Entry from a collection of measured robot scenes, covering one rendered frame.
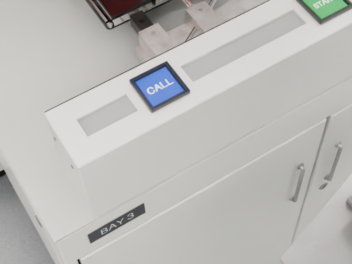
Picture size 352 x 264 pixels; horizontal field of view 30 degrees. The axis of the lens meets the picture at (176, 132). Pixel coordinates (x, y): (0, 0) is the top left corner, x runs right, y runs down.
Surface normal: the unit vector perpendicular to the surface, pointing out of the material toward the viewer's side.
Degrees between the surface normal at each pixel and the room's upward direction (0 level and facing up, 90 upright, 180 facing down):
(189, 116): 90
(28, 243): 0
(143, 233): 90
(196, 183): 90
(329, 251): 0
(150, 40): 0
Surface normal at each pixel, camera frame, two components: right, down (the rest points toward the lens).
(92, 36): -0.03, -0.54
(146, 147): 0.53, 0.71
